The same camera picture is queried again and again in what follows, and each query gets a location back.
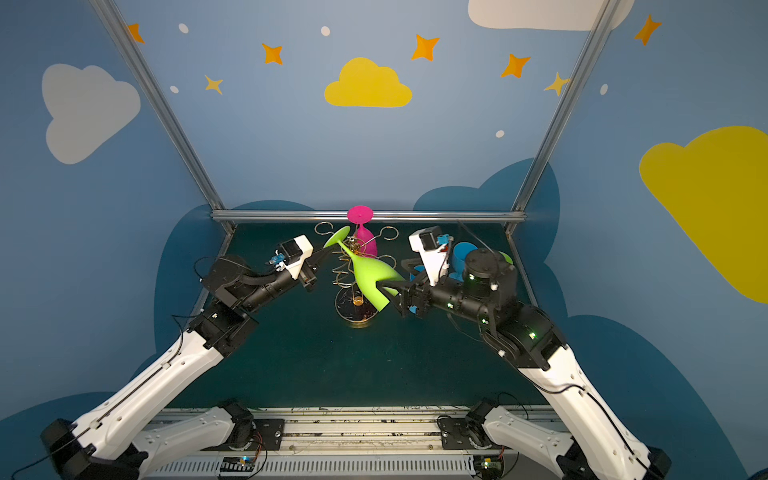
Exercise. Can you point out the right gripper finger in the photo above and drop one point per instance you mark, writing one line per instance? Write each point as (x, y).
(386, 293)
(419, 278)

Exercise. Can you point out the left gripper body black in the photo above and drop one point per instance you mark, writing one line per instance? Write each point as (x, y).
(313, 263)

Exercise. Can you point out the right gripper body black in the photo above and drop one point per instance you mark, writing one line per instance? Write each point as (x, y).
(411, 298)

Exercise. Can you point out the green wine glass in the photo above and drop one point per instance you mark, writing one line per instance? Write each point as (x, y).
(507, 258)
(367, 271)

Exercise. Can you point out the pink wine glass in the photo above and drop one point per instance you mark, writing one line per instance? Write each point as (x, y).
(364, 238)

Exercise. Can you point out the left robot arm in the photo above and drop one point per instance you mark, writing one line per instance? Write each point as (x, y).
(111, 441)

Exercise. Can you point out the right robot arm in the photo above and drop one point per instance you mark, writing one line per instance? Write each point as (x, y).
(526, 338)

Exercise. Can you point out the right circuit board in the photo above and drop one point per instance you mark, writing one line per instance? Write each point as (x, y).
(487, 468)

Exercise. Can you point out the circuit board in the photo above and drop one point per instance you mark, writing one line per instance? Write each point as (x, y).
(487, 468)
(240, 466)

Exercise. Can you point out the left circuit board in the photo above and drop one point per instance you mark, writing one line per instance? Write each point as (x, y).
(240, 466)

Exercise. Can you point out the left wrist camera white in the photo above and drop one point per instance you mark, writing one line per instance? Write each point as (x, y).
(291, 255)

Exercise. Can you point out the gold wire glass rack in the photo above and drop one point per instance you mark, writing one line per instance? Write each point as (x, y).
(350, 305)

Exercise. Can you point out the back aluminium frame bar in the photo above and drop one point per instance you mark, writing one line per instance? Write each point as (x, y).
(300, 216)

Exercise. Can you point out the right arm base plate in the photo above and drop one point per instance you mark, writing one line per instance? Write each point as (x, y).
(462, 434)

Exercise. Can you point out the aluminium front rail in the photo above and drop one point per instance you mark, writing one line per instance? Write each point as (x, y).
(354, 447)

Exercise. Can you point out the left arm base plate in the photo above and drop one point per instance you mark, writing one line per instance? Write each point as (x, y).
(265, 434)

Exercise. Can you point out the left aluminium frame post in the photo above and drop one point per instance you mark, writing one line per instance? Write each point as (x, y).
(113, 22)

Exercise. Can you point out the aluminium frame post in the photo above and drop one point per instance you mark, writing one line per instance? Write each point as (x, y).
(113, 22)
(583, 68)

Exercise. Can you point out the right aluminium frame post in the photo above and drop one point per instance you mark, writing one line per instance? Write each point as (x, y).
(583, 68)

